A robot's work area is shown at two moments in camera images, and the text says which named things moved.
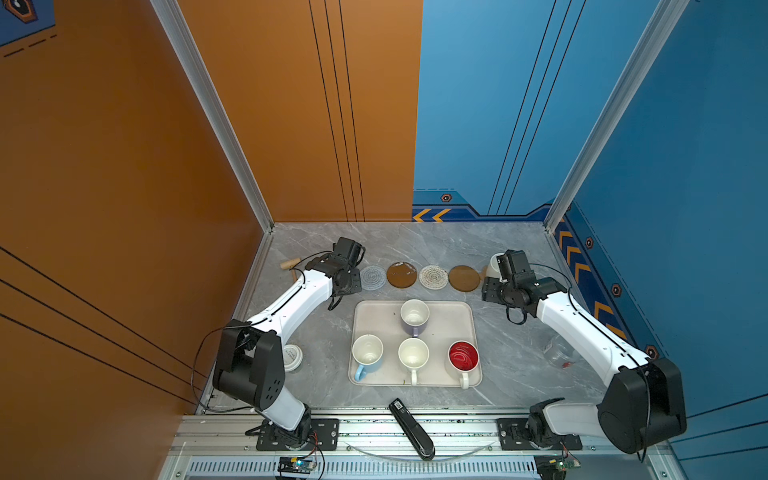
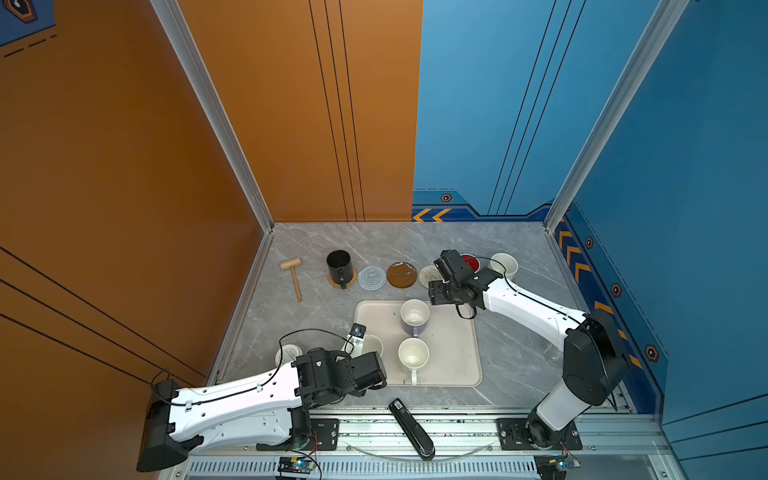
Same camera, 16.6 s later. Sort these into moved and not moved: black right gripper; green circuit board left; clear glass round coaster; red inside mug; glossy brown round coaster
Moved: red inside mug; black right gripper
Not moved: glossy brown round coaster; green circuit board left; clear glass round coaster
